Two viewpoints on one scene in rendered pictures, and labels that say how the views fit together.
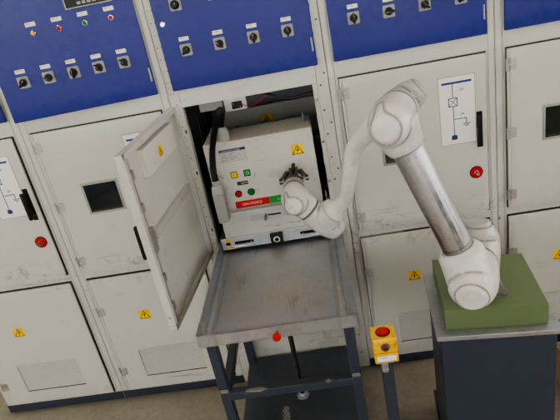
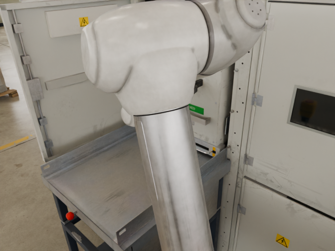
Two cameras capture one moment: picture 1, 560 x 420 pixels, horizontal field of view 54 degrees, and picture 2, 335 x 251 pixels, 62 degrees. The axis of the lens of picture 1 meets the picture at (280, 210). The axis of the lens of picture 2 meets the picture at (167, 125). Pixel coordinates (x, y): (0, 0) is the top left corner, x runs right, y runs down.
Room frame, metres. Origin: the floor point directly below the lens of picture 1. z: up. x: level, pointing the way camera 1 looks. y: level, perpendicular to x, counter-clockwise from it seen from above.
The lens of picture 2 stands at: (1.26, -0.72, 1.68)
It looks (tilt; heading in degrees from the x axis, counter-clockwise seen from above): 29 degrees down; 38
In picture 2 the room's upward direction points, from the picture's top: 2 degrees counter-clockwise
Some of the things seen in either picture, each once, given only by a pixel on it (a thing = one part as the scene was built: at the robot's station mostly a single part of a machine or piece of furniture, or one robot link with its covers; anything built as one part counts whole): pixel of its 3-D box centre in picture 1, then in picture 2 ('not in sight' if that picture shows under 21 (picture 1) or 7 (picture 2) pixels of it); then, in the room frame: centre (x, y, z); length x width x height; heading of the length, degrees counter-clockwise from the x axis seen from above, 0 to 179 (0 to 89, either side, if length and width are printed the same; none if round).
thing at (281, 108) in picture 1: (267, 121); not in sight; (2.98, -0.03, 1.28); 0.58 x 0.02 x 0.19; 84
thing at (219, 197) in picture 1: (221, 202); not in sight; (2.28, 0.25, 1.14); 0.08 x 0.05 x 0.17; 174
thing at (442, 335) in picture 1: (486, 300); not in sight; (1.73, -0.72, 0.74); 0.43 x 0.43 x 0.02; 78
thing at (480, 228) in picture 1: (477, 247); not in sight; (1.70, -0.68, 1.00); 0.18 x 0.16 x 0.22; 154
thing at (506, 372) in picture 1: (488, 374); not in sight; (1.73, -0.72, 0.37); 0.40 x 0.40 x 0.73; 78
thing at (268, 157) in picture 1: (267, 187); (177, 91); (2.33, 0.04, 1.15); 0.48 x 0.01 x 0.48; 84
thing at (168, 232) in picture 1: (169, 212); (87, 76); (2.11, 0.46, 1.21); 0.63 x 0.07 x 0.74; 168
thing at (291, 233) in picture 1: (277, 234); (180, 133); (2.35, 0.04, 0.89); 0.54 x 0.05 x 0.06; 84
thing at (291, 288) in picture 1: (278, 282); (138, 172); (2.03, 0.07, 0.82); 0.68 x 0.62 x 0.06; 174
